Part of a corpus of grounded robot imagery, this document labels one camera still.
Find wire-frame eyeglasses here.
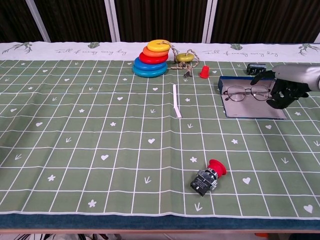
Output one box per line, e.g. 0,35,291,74
223,84,272,103

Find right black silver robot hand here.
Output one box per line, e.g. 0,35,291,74
250,64,320,110

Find red emergency stop button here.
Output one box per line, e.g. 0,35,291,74
189,158,228,198

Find small red plastic cap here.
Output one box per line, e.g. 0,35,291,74
199,65,210,79

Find orange stacking ring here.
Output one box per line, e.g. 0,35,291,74
142,46,170,58

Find olive green ring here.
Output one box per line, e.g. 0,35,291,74
175,52,195,64

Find white bent plastic strip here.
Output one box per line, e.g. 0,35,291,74
172,84,183,119

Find red stacking ring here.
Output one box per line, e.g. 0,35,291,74
138,51,169,65

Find dark blue table underlay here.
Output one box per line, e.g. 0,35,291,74
0,212,320,231

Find small black counter device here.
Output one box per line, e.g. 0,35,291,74
246,63,267,76

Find blue stacking ring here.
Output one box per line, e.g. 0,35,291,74
133,56,168,72

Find green grid tablecloth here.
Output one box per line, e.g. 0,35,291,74
0,41,320,221

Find yellow stacking ring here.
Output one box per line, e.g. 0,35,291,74
146,39,170,53

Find blue glasses case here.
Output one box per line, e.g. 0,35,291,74
217,76,288,121

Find teal stacking ring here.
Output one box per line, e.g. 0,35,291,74
132,63,168,79

